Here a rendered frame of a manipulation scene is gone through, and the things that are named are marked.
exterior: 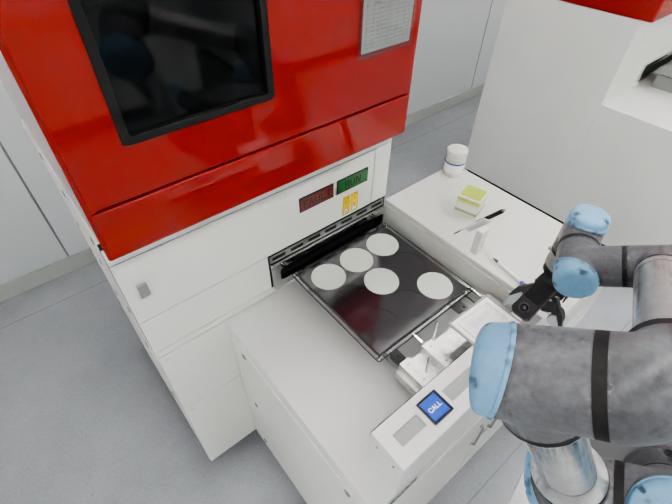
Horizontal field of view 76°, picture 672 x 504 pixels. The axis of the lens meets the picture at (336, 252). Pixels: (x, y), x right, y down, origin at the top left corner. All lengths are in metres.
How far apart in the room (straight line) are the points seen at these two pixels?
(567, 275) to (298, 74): 0.63
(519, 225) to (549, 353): 0.94
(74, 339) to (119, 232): 1.67
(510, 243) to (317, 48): 0.78
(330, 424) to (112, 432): 1.27
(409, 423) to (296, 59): 0.76
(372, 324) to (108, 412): 1.41
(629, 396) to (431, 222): 0.94
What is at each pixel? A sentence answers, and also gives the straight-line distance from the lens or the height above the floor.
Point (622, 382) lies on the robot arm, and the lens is 0.50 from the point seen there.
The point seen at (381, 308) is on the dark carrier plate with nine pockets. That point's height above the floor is 0.90.
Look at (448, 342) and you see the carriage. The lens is 1.17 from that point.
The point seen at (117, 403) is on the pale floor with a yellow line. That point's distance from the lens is 2.23.
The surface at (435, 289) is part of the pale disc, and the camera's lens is 1.24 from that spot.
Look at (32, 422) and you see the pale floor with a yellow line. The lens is 2.35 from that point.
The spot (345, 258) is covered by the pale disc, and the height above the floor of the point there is 0.90.
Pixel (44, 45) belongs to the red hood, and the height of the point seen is 1.61.
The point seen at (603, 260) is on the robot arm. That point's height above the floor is 1.29.
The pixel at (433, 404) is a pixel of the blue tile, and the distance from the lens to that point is 0.97.
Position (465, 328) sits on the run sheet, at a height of 0.97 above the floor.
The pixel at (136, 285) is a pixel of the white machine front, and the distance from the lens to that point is 1.05.
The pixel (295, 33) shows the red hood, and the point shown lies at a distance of 0.90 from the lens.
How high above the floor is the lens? 1.82
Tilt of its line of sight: 45 degrees down
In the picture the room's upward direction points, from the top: 1 degrees clockwise
